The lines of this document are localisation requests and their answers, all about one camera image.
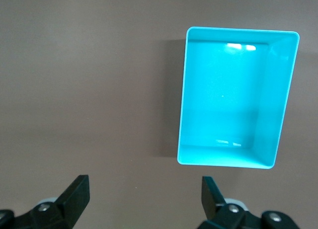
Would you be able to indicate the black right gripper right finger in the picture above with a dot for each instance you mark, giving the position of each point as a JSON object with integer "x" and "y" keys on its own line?
{"x": 223, "y": 216}

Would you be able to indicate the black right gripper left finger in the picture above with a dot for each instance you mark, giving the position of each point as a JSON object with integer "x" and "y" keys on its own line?
{"x": 62, "y": 211}

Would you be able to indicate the teal plastic storage bin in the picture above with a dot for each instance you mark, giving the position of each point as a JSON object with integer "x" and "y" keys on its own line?
{"x": 223, "y": 95}

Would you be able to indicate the brown table cloth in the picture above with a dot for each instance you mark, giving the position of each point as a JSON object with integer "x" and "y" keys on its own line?
{"x": 74, "y": 90}

